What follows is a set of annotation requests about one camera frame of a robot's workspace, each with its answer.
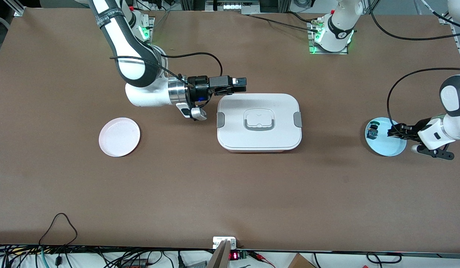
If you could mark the aluminium frame corner bracket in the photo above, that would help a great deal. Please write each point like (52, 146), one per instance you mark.
(17, 9)

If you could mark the red LED display module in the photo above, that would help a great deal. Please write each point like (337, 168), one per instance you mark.
(235, 255)

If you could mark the pink round plate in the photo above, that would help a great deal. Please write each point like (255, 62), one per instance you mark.
(119, 137)

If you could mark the green push-button switch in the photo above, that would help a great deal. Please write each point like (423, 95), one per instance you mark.
(372, 131)

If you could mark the brown cardboard box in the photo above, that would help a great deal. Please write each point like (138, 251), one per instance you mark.
(300, 262)

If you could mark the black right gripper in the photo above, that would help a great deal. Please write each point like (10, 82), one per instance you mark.
(197, 90)

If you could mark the grey box latch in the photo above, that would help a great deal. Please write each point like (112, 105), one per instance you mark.
(297, 119)

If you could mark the aluminium profile bar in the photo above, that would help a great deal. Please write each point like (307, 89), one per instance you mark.
(220, 257)

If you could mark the light blue round plate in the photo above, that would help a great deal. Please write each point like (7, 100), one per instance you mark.
(386, 147)

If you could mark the aluminium frame rail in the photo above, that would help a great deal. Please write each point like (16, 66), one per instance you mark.
(446, 18)

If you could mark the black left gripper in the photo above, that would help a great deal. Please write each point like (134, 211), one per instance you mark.
(409, 131)

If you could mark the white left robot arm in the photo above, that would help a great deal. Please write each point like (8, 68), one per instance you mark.
(338, 33)

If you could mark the small white device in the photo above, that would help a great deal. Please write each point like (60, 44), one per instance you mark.
(219, 240)

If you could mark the white lidded lunch box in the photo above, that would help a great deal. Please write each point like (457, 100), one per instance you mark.
(259, 143)

